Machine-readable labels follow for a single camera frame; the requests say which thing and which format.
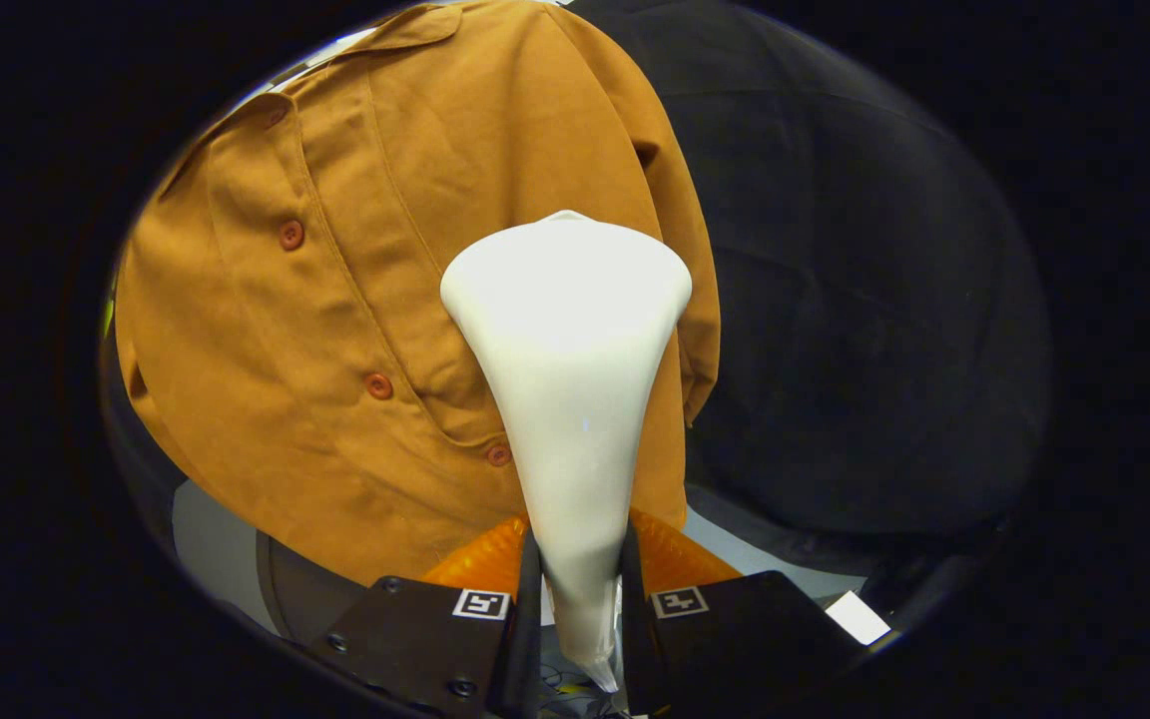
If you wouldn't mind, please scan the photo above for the black backdrop cloth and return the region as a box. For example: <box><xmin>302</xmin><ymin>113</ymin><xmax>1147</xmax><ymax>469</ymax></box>
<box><xmin>96</xmin><ymin>0</ymin><xmax>1052</xmax><ymax>575</ymax></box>

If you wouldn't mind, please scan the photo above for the white paper sheet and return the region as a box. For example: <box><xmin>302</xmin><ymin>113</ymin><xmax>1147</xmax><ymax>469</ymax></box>
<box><xmin>825</xmin><ymin>591</ymin><xmax>892</xmax><ymax>646</ymax></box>

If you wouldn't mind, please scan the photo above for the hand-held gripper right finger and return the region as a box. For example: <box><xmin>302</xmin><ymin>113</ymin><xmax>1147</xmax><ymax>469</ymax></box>
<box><xmin>620</xmin><ymin>507</ymin><xmax>865</xmax><ymax>719</ymax></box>

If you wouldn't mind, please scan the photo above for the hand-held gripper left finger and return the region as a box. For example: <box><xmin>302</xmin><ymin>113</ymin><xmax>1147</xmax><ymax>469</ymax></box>
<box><xmin>310</xmin><ymin>514</ymin><xmax>543</xmax><ymax>719</ymax></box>

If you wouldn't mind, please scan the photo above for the orange button shirt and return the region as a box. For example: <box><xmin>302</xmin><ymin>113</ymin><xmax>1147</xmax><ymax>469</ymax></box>
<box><xmin>114</xmin><ymin>0</ymin><xmax>722</xmax><ymax>588</ymax></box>

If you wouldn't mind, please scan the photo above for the white garment steamer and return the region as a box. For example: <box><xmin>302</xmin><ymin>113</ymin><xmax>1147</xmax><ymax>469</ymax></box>
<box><xmin>439</xmin><ymin>210</ymin><xmax>694</xmax><ymax>693</ymax></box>

